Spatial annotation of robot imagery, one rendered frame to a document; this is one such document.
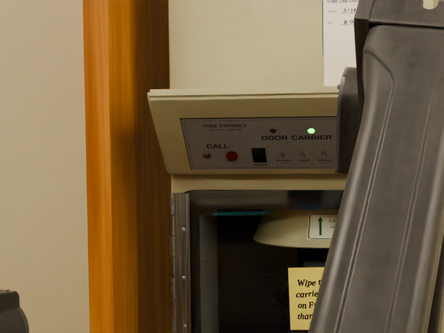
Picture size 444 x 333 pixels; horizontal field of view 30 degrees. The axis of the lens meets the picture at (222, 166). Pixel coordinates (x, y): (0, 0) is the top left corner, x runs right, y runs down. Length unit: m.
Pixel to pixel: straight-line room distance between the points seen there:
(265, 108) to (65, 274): 0.74
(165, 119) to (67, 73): 0.61
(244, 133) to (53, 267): 0.71
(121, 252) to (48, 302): 0.58
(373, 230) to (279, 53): 0.66
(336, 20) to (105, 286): 0.42
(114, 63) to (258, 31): 0.18
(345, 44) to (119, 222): 0.34
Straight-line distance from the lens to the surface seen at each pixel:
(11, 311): 0.84
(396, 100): 0.42
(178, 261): 1.03
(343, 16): 1.02
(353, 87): 0.53
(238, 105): 0.91
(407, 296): 0.36
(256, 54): 1.02
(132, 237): 1.05
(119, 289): 1.01
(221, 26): 1.03
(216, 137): 0.95
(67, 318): 1.57
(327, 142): 0.94
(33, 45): 1.56
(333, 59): 0.93
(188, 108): 0.92
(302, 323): 1.03
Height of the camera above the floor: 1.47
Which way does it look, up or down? 3 degrees down
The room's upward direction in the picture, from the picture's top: 1 degrees counter-clockwise
